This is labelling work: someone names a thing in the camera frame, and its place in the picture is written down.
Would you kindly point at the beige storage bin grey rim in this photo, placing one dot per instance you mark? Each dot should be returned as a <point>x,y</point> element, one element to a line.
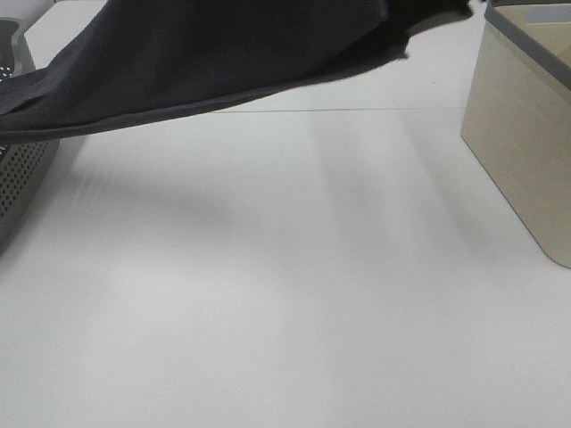
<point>517,121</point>

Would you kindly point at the dark grey towel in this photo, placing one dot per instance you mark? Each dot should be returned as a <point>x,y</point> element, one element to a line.
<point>139,62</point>

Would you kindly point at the grey perforated basket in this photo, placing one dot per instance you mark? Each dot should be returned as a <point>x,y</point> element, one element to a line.
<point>23,166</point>

